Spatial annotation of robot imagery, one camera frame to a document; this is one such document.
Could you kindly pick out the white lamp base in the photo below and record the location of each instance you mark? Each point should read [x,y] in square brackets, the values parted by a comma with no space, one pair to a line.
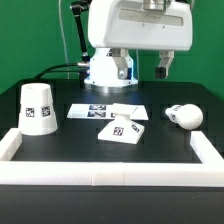
[122,128]

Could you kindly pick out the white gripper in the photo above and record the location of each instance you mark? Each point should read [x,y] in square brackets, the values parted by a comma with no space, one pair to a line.
[127,24]

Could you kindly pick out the white lamp bulb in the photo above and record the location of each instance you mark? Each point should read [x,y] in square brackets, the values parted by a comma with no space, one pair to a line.
[188,116]

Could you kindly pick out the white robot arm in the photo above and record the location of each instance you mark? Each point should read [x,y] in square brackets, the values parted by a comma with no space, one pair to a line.
[102,67]

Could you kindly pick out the white U-shaped fence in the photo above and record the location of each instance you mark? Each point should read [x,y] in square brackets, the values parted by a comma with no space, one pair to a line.
[209,172]

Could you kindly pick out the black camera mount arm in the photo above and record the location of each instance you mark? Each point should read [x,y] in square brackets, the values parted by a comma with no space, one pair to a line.
[77,8]

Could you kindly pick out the white marker sheet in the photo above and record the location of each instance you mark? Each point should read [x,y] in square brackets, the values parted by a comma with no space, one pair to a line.
[106,111]

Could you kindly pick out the white lamp shade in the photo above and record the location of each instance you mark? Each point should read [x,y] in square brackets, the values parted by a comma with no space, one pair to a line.
[37,116]

